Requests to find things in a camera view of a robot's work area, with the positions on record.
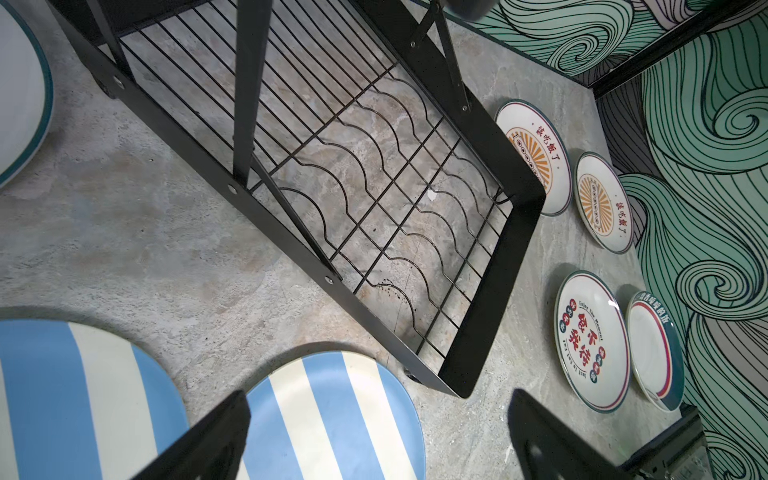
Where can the blue striped plate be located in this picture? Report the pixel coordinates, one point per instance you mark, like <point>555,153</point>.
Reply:
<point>78,402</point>
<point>332,415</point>

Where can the white plate teal red rim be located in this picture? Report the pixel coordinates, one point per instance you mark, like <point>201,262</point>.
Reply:
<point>656,351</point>

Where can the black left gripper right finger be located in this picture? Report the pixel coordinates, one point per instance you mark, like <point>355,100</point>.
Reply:
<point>546,448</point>

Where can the white plate red characters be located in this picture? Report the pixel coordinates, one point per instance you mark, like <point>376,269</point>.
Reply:
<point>592,342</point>

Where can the right sunburst pattern plate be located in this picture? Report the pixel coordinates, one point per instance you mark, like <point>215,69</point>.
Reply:
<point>602,203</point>

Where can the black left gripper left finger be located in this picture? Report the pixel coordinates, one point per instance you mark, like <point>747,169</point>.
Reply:
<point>211,449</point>

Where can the black dish rack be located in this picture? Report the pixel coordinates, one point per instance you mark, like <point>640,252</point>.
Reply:
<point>344,131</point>

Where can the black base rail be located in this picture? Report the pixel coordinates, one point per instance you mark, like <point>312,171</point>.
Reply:
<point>679,452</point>

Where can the white plate green ring motif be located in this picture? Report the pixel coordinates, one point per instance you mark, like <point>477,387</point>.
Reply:
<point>27,93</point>

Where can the sunburst pattern plate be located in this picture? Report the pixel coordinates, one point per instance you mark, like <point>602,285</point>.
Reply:
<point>539,144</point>
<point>602,203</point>

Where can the black corner frame post right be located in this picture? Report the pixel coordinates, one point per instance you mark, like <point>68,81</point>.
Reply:
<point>714,14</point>

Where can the left sunburst pattern plate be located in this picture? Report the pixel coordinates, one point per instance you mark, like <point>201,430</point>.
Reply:
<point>539,144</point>

